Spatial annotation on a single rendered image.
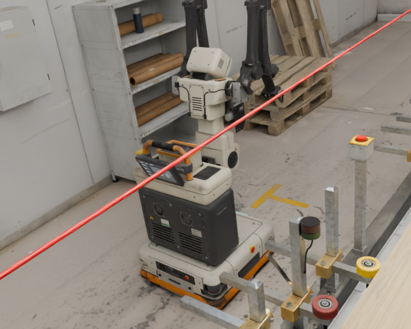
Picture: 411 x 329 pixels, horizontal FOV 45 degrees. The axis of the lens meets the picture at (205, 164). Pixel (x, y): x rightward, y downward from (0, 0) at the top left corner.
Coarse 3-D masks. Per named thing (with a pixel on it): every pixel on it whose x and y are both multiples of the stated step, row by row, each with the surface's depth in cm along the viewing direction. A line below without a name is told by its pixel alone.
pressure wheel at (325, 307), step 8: (320, 296) 160; (328, 296) 160; (312, 304) 158; (320, 304) 158; (328, 304) 157; (336, 304) 156; (312, 312) 159; (320, 312) 155; (328, 312) 154; (336, 312) 155
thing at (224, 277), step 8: (224, 272) 184; (224, 280) 182; (232, 280) 180; (240, 280) 179; (240, 288) 178; (264, 288) 174; (264, 296) 172; (272, 296) 170; (280, 296) 169; (280, 304) 169; (304, 304) 164; (304, 312) 163; (320, 320) 159; (328, 320) 157
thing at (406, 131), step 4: (384, 128) 281; (388, 128) 279; (392, 128) 278; (396, 128) 277; (400, 128) 276; (404, 128) 276; (408, 128) 275; (388, 132) 280; (392, 132) 279; (396, 132) 277; (400, 132) 276; (404, 132) 274; (408, 132) 273
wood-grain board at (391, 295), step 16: (400, 240) 182; (400, 256) 174; (384, 272) 167; (400, 272) 166; (368, 288) 162; (384, 288) 161; (400, 288) 160; (368, 304) 155; (384, 304) 155; (400, 304) 154; (352, 320) 150; (368, 320) 150; (384, 320) 149; (400, 320) 148
